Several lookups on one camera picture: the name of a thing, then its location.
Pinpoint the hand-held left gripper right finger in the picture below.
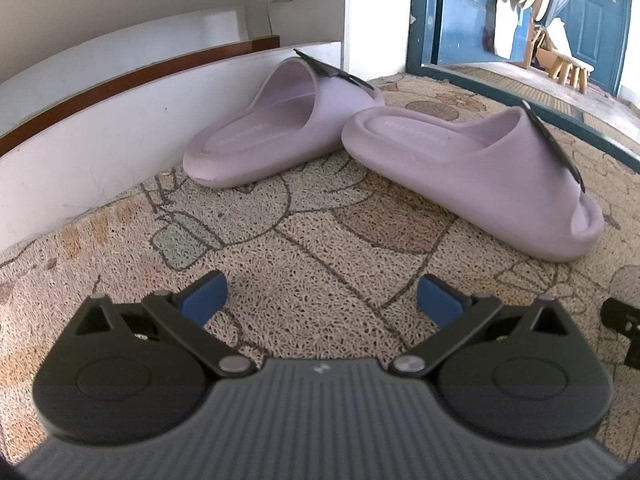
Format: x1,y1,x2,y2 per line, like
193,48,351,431
391,274,571,378

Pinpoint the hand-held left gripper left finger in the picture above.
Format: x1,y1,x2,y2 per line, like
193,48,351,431
75,270,249,379

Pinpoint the blue panelled door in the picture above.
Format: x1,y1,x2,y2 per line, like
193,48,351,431
547,0,633,97

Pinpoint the printed cartoon doormat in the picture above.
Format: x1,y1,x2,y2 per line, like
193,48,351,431
0,72,640,466

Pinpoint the blue open door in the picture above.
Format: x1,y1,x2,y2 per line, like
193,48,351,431
432,0,503,66

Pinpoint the small wooden stool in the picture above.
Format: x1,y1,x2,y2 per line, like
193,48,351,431
547,54,595,95

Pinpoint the light wooden frame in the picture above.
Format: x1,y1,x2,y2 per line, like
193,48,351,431
525,17,573,68

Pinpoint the white shoe cabinet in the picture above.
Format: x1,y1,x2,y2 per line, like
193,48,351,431
0,0,347,253

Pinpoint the purple slide slipper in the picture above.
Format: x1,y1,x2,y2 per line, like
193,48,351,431
341,100,606,263
182,49,387,190

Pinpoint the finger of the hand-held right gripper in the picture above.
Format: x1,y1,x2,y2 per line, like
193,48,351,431
601,298,640,366

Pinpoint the brown ribbed outdoor mat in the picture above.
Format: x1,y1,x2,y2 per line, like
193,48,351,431
425,60,640,128

